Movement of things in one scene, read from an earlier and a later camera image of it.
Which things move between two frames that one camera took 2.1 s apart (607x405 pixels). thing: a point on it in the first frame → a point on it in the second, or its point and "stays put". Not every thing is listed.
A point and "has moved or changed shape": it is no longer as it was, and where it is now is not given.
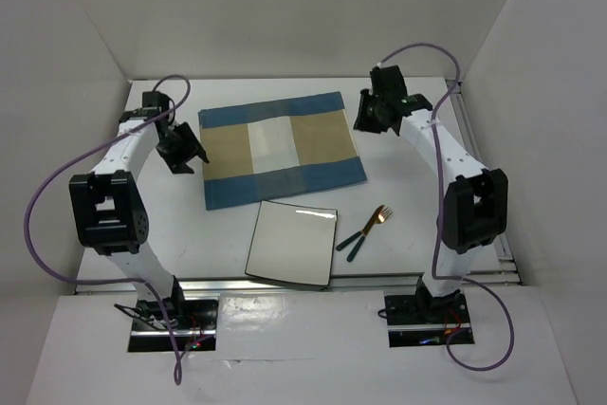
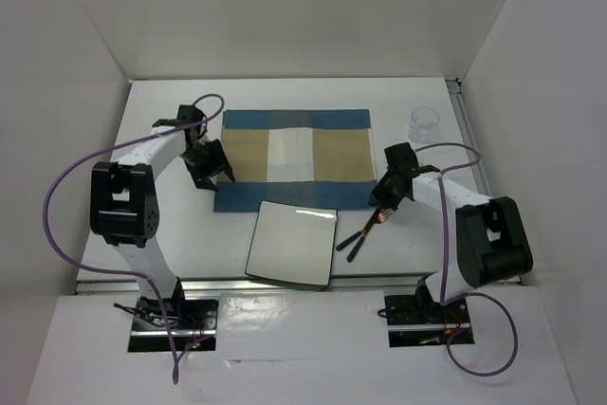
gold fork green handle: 383,216 stays put
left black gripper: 192,147 → 218,162
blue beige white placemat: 271,149 has moved or changed shape
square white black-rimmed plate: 293,243 stays put
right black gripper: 363,123 → 378,196
